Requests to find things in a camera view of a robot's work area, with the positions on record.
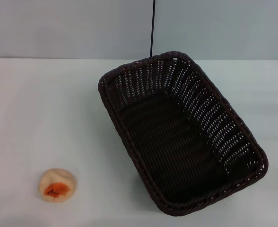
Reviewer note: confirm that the cream bun with orange filling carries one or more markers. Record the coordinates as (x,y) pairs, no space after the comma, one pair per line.
(58,179)

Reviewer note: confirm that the dark brown woven basket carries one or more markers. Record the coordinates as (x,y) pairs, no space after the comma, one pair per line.
(176,146)

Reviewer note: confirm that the black vertical wall strip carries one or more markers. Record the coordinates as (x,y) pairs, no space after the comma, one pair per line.
(151,28)

